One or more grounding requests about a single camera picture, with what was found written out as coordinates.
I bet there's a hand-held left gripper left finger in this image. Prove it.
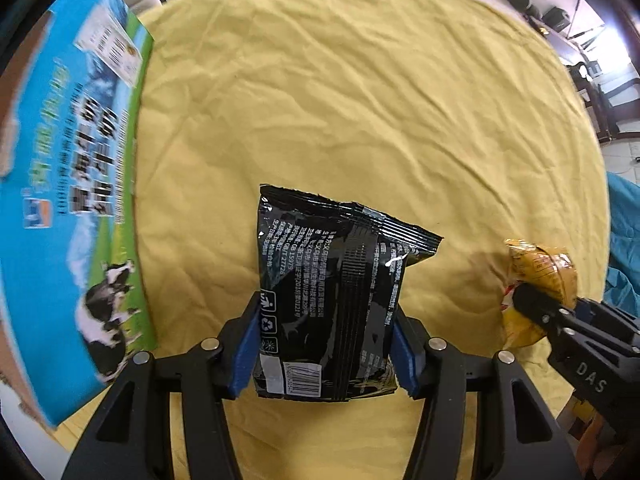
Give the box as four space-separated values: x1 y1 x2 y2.
60 290 262 480

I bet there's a black snack packet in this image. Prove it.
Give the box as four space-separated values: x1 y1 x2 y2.
251 183 445 404

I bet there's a black speaker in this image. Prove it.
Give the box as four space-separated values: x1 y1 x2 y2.
543 7 571 32

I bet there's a gold snack packet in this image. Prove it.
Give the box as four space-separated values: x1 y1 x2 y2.
499 238 579 352

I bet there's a printed blue cardboard box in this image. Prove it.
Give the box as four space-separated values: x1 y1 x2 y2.
0 0 159 429

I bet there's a yellow tablecloth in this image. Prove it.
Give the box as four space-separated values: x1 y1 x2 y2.
50 0 610 480

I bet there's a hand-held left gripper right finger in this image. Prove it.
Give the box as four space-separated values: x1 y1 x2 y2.
390 308 582 480

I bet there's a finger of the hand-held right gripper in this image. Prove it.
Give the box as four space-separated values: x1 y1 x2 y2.
512 282 592 342

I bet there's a dark wooden chair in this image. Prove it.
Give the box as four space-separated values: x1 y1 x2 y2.
569 59 640 144

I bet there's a blue cloth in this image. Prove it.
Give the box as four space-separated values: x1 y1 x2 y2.
603 170 640 312

